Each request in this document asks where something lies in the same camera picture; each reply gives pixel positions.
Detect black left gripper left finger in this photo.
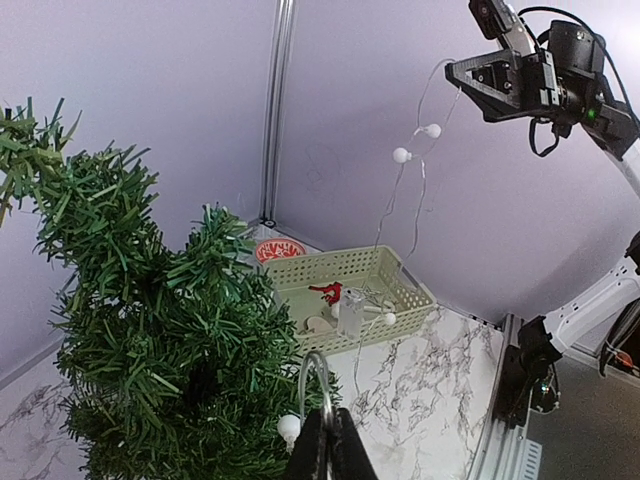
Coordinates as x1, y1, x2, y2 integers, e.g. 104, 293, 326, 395
288, 410, 328, 480

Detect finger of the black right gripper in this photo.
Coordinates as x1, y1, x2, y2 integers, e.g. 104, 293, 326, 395
460, 74, 535, 123
445, 49, 520, 83

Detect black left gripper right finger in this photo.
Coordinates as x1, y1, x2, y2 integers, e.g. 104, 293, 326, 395
328, 408, 378, 480

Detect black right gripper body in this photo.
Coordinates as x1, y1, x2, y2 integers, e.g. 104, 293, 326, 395
520, 47, 604, 123

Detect white ball string lights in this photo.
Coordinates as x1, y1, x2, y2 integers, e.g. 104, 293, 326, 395
277, 64, 464, 451

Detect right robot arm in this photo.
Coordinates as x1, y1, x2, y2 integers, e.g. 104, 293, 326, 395
437, 101, 639, 321

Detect small green christmas tree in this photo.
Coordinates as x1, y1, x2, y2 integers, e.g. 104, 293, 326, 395
0, 97, 341, 480

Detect green perforated plastic basket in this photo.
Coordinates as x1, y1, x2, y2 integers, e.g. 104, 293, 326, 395
265, 245, 436, 355

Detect silver star ornament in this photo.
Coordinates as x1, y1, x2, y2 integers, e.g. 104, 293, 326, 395
359, 286, 396, 310

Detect red reindeer ornament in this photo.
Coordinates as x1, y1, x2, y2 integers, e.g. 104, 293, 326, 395
308, 282, 351, 306

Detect red white round ornament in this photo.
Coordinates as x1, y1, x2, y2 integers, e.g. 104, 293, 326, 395
255, 238, 306, 264

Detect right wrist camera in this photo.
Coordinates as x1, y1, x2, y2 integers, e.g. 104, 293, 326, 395
468, 0, 537, 56

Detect front aluminium rail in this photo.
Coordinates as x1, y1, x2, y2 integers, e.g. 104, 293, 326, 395
467, 314, 560, 479

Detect right aluminium frame post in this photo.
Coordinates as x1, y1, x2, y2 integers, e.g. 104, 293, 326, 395
259, 0, 297, 226

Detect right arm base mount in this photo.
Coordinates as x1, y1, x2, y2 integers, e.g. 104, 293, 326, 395
492, 316, 562, 429

